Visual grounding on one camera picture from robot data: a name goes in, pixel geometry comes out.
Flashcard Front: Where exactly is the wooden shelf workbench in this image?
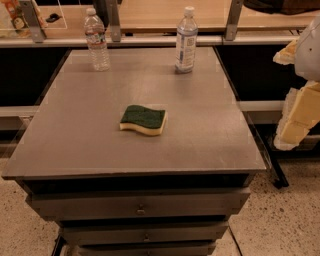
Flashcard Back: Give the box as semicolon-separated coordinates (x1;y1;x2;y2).
0;0;320;48

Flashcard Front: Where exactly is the clear water bottle red label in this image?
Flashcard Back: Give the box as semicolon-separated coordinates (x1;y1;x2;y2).
84;7;110;71

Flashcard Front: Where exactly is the small black object on shelf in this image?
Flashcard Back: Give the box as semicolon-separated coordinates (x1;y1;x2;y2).
46;13;62;23

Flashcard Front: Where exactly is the clear water bottle blue label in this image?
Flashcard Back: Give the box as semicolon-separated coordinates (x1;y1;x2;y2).
175;6;198;73

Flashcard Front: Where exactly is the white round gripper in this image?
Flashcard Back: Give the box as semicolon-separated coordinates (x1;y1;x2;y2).
273;15;320;151

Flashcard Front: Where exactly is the green and yellow sponge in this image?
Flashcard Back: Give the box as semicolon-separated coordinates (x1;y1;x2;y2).
120;105;167;136

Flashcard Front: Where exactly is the grey metal drawer cabinet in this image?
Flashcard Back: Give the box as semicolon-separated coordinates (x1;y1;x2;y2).
3;47;265;256

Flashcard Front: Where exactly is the colourful box on shelf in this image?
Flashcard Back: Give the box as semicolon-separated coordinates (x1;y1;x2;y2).
0;0;48;38

